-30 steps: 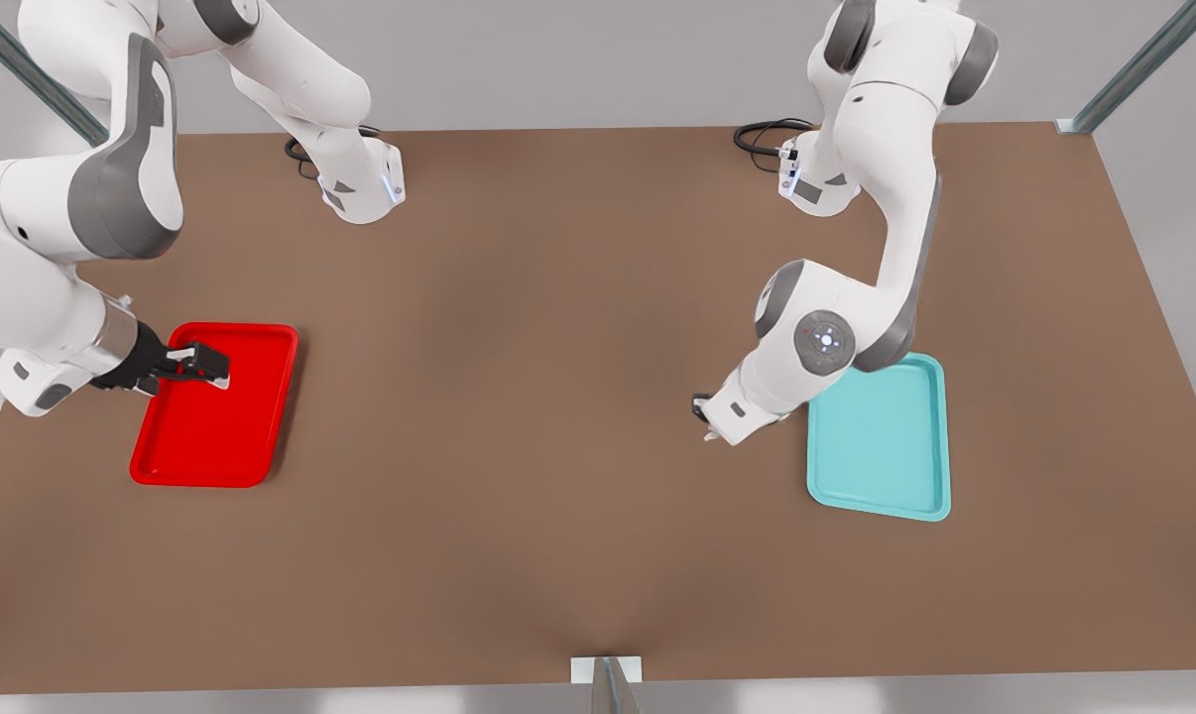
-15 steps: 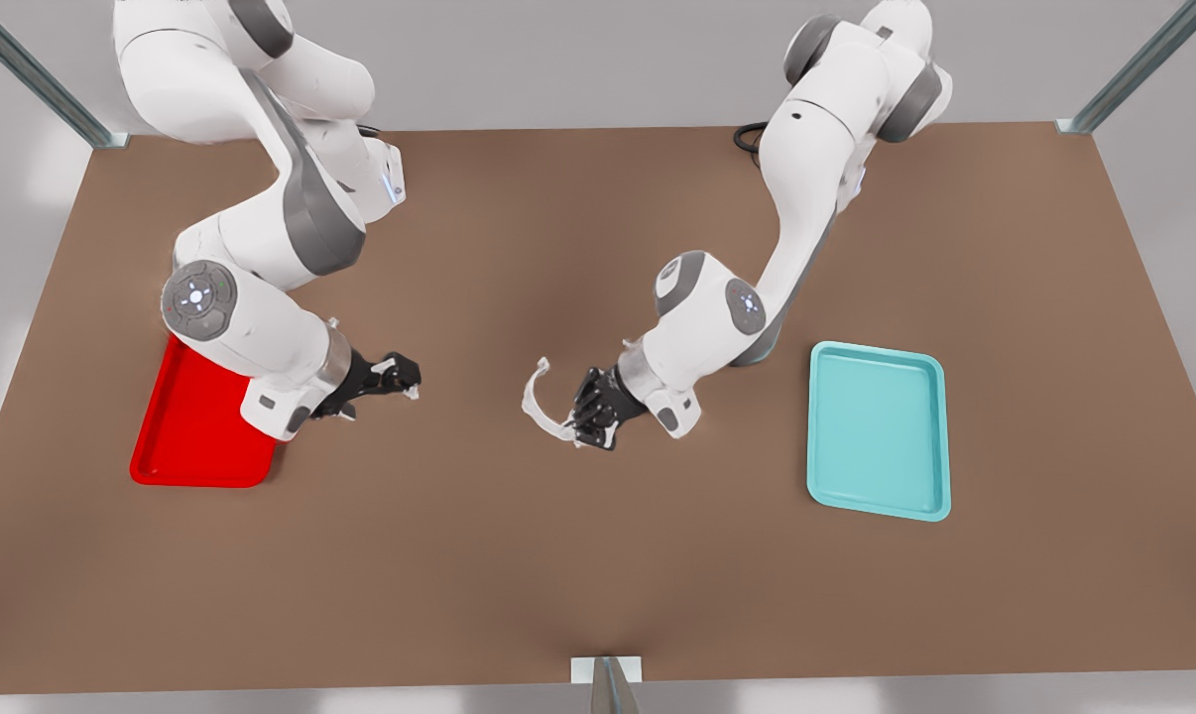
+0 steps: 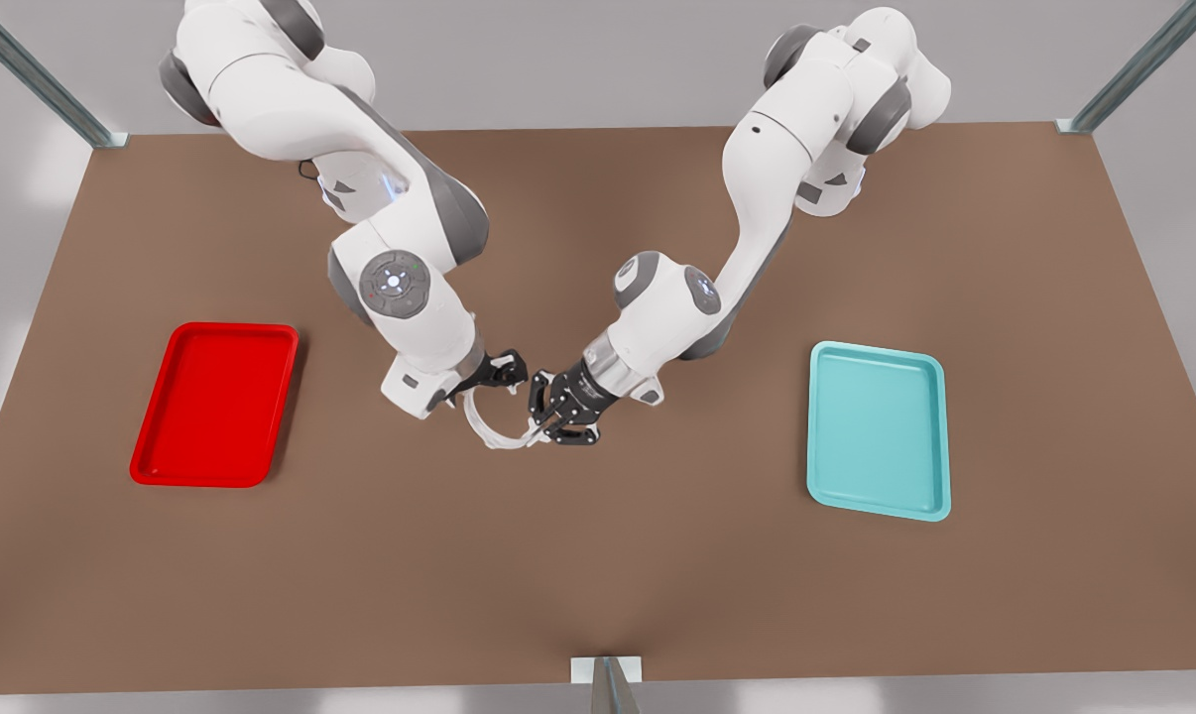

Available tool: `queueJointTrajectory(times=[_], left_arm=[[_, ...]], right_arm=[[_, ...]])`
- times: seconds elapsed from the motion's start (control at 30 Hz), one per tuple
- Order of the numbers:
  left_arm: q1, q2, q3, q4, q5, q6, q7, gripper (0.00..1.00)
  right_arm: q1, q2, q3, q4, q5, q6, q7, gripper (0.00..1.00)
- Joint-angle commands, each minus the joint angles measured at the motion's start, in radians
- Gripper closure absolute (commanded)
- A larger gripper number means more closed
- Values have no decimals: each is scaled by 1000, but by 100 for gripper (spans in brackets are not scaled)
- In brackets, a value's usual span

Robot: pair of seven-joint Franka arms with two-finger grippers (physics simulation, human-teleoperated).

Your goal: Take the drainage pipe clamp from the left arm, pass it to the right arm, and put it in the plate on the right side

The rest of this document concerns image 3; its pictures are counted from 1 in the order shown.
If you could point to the silver frame post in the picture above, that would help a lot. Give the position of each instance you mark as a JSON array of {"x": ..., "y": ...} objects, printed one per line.
[
  {"x": 1138, "y": 67},
  {"x": 33, "y": 74},
  {"x": 608, "y": 684}
]

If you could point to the white drainage pipe clamp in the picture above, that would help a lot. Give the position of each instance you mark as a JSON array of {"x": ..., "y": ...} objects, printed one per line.
[{"x": 491, "y": 428}]

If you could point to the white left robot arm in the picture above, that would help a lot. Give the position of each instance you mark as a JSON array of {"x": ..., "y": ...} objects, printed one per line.
[{"x": 757, "y": 178}]

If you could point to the teal rectangular tray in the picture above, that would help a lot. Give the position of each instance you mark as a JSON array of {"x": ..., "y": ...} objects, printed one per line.
[{"x": 879, "y": 430}]

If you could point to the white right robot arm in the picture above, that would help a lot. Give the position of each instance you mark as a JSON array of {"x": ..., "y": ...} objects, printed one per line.
[{"x": 291, "y": 89}]

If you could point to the red rectangular tray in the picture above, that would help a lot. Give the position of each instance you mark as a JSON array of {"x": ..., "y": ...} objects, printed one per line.
[{"x": 215, "y": 404}]

